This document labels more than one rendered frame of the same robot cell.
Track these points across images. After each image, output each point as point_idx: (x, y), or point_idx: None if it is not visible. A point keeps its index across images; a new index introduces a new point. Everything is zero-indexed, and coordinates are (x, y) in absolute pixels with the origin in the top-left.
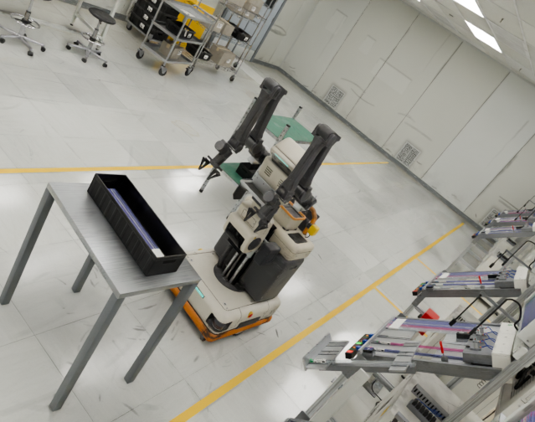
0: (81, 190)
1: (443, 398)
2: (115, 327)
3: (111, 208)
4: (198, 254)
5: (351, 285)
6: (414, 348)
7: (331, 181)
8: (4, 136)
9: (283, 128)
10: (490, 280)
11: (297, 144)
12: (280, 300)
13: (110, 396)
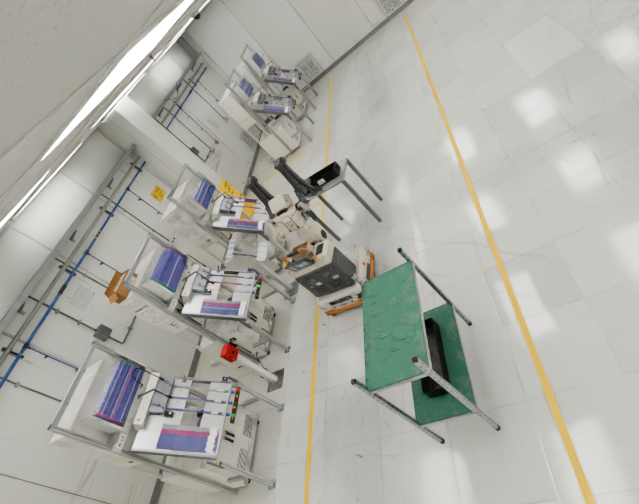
0: (341, 165)
1: (224, 326)
2: (359, 236)
3: (324, 171)
4: (357, 257)
5: (318, 467)
6: (227, 251)
7: None
8: (511, 168)
9: (386, 309)
10: (173, 408)
11: (275, 197)
12: (317, 303)
13: (337, 234)
